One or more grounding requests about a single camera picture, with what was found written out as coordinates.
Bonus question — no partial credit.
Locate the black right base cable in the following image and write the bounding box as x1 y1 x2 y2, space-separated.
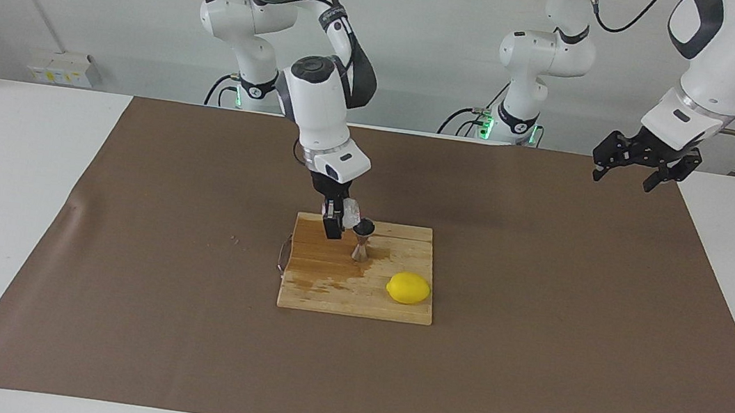
205 71 239 109

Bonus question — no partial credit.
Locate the brown paper table mat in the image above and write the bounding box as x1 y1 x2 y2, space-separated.
0 79 735 413

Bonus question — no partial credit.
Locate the wooden cutting board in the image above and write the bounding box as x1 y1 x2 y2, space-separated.
271 209 444 327

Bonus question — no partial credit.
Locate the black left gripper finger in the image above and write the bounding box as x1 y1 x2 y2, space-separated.
590 128 638 187
642 144 704 200

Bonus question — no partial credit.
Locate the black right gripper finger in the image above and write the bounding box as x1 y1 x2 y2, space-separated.
320 205 347 242

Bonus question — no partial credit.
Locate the black base cable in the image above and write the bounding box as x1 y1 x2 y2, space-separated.
438 69 507 141
205 71 239 109

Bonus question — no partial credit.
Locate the steel double jigger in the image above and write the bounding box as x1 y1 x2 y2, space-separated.
348 217 377 264

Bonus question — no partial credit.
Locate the yellow lemon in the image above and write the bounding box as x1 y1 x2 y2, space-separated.
384 270 434 308

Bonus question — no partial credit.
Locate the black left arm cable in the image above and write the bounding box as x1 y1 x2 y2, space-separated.
578 0 735 137

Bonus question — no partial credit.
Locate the black left base cable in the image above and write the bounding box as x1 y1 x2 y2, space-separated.
438 69 507 141

